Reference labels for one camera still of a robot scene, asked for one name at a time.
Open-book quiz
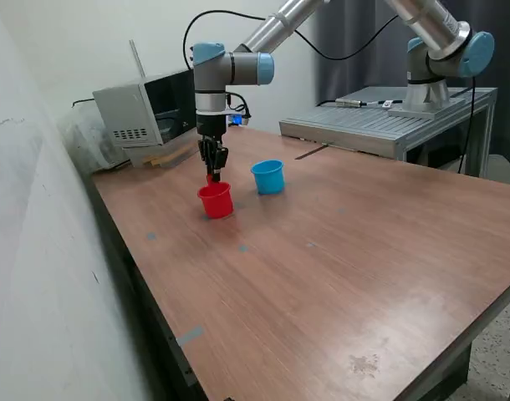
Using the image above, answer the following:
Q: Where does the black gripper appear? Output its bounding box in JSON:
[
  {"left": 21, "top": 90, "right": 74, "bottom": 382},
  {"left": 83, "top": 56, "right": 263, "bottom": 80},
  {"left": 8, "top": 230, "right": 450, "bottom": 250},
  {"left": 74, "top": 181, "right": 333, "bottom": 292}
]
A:
[{"left": 196, "top": 113, "right": 229, "bottom": 183}]

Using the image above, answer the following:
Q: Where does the red plastic cup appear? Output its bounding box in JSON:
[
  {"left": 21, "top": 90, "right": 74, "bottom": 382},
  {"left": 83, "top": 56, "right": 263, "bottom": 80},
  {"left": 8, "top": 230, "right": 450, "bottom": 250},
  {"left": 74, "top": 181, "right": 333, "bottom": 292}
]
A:
[{"left": 196, "top": 180, "right": 234, "bottom": 220}]

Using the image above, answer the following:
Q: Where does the blue plastic cup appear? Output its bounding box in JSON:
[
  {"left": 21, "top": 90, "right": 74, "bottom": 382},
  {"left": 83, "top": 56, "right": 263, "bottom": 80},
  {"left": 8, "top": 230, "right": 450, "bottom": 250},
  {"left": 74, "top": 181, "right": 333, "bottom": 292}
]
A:
[{"left": 250, "top": 159, "right": 286, "bottom": 196}]

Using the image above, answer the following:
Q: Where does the thin black strip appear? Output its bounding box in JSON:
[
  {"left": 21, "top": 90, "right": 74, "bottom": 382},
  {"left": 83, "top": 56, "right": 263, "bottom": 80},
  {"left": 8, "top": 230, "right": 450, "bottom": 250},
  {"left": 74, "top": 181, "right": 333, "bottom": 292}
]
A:
[{"left": 294, "top": 143, "right": 329, "bottom": 161}]

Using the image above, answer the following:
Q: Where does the silver microwave oven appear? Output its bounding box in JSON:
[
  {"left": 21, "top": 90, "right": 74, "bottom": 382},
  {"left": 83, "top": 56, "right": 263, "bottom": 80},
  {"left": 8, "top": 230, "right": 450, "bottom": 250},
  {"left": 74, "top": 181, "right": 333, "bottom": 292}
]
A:
[{"left": 91, "top": 69, "right": 197, "bottom": 148}]

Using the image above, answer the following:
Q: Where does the thin metal rod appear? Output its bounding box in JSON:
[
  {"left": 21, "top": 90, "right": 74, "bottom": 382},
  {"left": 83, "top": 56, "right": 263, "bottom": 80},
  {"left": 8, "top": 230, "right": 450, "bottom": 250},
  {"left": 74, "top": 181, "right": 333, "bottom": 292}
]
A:
[{"left": 129, "top": 39, "right": 146, "bottom": 79}]

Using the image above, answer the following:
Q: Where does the grey tape strip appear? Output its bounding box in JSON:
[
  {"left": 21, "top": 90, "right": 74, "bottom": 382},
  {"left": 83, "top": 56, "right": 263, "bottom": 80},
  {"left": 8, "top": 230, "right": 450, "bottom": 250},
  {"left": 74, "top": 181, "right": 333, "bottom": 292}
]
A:
[{"left": 176, "top": 326, "right": 206, "bottom": 348}]

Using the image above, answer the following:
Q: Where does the aluminium base mounting plate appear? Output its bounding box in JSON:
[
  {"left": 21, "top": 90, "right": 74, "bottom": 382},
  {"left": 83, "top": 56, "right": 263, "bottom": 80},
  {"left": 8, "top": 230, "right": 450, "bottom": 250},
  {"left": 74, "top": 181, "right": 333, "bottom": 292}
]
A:
[{"left": 387, "top": 98, "right": 466, "bottom": 120}]

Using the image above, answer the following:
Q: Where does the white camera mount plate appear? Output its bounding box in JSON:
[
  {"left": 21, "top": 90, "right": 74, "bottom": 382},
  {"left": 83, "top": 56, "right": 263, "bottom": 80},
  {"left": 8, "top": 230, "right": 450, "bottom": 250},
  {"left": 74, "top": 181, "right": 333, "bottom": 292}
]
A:
[{"left": 196, "top": 108, "right": 240, "bottom": 118}]

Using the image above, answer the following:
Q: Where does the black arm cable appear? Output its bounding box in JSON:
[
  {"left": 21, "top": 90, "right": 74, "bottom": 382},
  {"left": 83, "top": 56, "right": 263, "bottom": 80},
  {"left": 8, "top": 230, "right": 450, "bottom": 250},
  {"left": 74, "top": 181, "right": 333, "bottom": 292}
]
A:
[{"left": 182, "top": 10, "right": 402, "bottom": 122}]

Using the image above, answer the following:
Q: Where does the aluminium slatted robot pedestal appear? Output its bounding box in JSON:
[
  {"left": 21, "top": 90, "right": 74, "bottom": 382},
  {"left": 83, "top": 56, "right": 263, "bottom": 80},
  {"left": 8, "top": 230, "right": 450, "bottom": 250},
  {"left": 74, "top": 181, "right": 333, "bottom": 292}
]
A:
[{"left": 278, "top": 85, "right": 499, "bottom": 179}]

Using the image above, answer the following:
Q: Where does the thick black hanging cable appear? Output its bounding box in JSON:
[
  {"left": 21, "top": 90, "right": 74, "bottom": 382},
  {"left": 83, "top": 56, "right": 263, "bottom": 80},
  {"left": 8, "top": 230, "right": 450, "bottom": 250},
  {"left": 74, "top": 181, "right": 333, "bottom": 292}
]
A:
[{"left": 455, "top": 74, "right": 477, "bottom": 175}]

